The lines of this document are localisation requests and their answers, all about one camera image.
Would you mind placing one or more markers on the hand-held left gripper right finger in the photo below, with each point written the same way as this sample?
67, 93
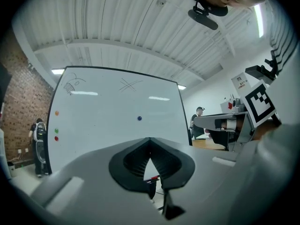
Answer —
206, 172

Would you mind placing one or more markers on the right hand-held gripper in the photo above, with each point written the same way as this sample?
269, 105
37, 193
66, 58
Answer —
257, 102

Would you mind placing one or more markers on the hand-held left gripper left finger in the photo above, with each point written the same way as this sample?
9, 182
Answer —
89, 184

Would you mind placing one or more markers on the person's right forearm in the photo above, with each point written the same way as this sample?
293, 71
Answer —
266, 130

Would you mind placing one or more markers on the wooden table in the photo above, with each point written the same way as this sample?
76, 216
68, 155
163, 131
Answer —
208, 144

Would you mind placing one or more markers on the square ceiling light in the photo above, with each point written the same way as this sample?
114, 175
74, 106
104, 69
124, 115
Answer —
181, 87
57, 71

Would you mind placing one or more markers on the red marker pen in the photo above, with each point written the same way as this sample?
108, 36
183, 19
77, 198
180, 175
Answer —
153, 177

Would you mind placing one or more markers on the green round magnet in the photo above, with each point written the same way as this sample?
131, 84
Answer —
56, 130

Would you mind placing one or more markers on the large whiteboard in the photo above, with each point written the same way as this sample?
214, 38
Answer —
105, 107

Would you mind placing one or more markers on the grey waste bin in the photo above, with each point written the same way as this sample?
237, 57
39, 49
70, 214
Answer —
10, 169

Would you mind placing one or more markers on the striped white shirt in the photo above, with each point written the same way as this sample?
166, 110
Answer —
283, 43

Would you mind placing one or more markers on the long ceiling light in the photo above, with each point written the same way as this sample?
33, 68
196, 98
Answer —
259, 20

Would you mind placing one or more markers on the ceiling smoke detector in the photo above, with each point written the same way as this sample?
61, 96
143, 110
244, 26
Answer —
161, 2

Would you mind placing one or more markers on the white wall panel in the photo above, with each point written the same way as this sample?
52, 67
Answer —
239, 82

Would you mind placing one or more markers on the black head camera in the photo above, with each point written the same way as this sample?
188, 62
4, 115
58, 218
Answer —
204, 20

